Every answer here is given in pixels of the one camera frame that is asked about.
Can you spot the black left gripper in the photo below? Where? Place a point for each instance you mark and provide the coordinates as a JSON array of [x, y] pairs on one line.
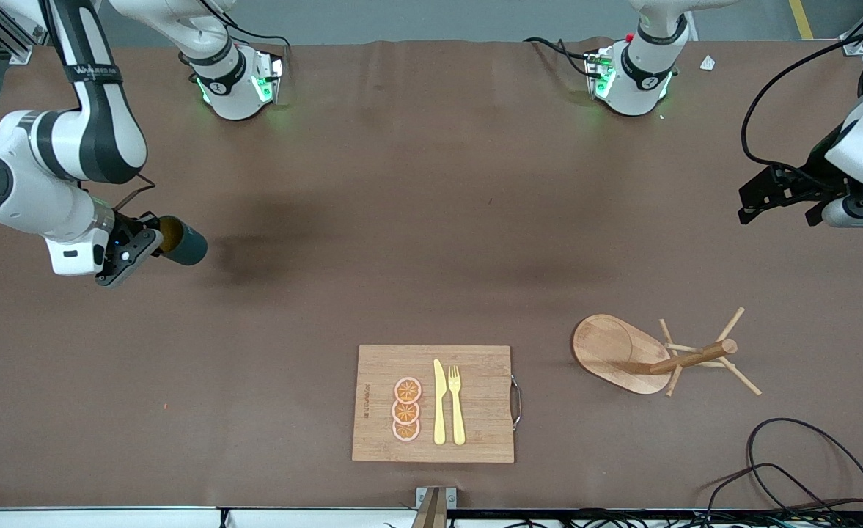
[[821, 169]]

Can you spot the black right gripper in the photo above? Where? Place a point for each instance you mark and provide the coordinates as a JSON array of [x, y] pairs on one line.
[[143, 226]]

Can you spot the teal ribbed cup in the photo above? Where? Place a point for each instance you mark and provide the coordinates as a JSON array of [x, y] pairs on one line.
[[191, 246]]

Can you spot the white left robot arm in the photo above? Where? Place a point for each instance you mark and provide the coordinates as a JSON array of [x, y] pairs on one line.
[[640, 73]]

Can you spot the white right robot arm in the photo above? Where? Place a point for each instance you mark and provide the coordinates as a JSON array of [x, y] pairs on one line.
[[101, 139]]

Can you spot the white paper scrap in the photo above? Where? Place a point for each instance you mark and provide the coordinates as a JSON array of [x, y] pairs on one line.
[[708, 63]]

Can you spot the table cover mat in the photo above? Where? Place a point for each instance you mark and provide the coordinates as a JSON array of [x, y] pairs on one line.
[[328, 293]]

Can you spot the wooden mug tree stand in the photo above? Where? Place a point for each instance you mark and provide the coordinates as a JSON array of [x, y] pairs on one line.
[[607, 352]]

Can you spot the orange slice toy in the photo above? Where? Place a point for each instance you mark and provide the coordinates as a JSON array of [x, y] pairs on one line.
[[405, 413], [408, 390]]

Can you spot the yellow plastic knife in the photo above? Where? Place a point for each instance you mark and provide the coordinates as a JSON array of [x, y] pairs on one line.
[[439, 411]]

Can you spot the yellow plastic fork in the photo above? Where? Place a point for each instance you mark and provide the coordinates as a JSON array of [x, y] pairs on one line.
[[458, 418]]

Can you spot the bamboo cutting board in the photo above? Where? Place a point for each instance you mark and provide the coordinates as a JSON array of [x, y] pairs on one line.
[[482, 411]]

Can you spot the white table edge rail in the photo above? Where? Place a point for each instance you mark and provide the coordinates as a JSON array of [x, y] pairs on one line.
[[108, 518]]

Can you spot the metal edge bracket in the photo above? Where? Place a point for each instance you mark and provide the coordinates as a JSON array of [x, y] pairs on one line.
[[435, 506]]

